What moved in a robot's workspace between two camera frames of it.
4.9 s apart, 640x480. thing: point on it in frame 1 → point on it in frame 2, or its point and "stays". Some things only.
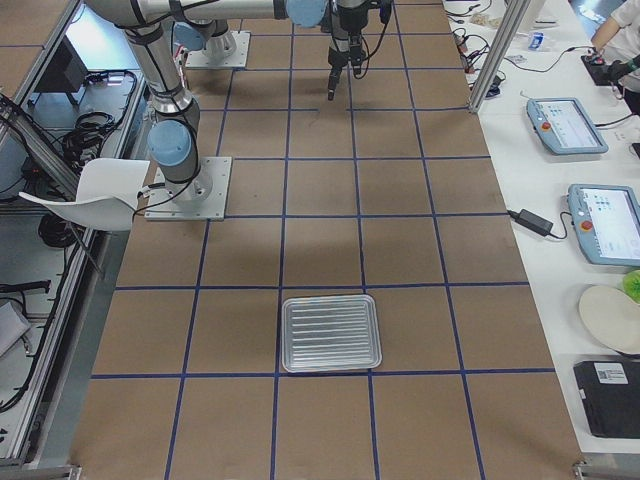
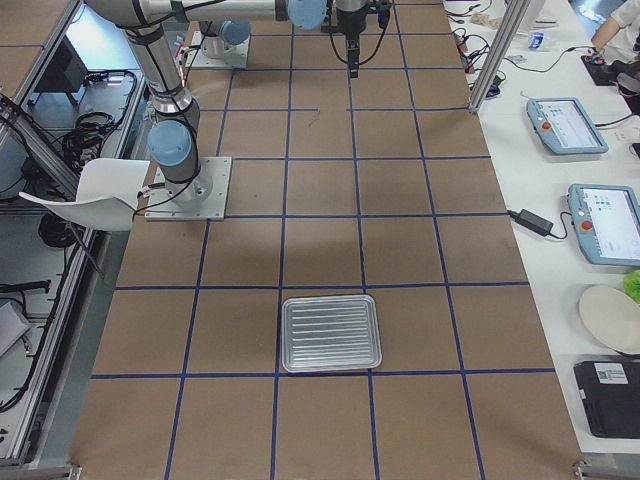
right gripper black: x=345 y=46 → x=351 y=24
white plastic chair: x=108 y=194 stays
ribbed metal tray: x=326 y=333 stays
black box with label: x=610 y=392 stays
